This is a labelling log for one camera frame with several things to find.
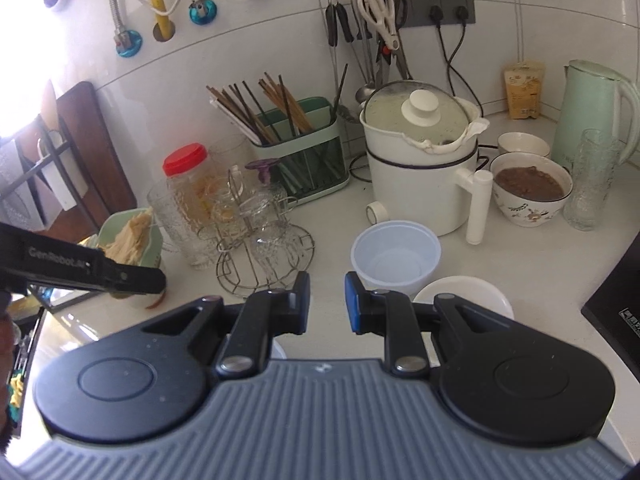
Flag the white handled kitchen scissors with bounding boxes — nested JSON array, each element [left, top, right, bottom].
[[357, 0, 400, 51]]

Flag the mint green electric kettle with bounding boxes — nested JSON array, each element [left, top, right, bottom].
[[551, 60, 639, 170]]

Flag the green strainer basket with noodles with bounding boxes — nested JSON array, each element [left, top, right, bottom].
[[80, 207, 163, 268]]

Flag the translucent plastic bowl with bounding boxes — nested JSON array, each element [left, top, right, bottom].
[[350, 220, 442, 297]]

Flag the person's left hand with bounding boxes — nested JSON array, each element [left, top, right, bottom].
[[0, 313, 14, 456]]

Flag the brown wooden cutting board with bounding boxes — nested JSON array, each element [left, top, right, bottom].
[[41, 81, 137, 242]]

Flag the green chopstick holder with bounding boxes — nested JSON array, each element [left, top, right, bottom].
[[252, 96, 349, 204]]

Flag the small white bowl behind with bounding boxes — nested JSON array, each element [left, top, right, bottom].
[[497, 132, 551, 157]]

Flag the textured glass near kettle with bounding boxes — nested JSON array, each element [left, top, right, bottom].
[[563, 129, 623, 231]]

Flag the patterned bowl with brown food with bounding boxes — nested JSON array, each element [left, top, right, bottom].
[[490, 153, 574, 228]]

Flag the white electric cooking pot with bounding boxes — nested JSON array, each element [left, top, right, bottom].
[[363, 125, 494, 245]]

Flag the tall textured clear glass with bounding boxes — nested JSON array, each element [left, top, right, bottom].
[[146, 179, 218, 269]]

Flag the yellow snack packet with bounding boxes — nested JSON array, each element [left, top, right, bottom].
[[503, 60, 546, 120]]

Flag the black wall power strip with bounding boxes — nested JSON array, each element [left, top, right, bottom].
[[395, 0, 476, 28]]

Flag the black induction cooktop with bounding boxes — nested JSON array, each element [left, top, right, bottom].
[[580, 236, 640, 379]]

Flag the small white ceramic bowl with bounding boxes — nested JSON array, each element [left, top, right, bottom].
[[414, 275, 514, 320]]

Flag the glass pot lid white knob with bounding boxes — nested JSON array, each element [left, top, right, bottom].
[[363, 80, 471, 145]]

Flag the white bowl orange foot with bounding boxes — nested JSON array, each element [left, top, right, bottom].
[[110, 290, 166, 310]]

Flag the wire glass drying rack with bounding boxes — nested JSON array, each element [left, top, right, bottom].
[[214, 158, 316, 298]]

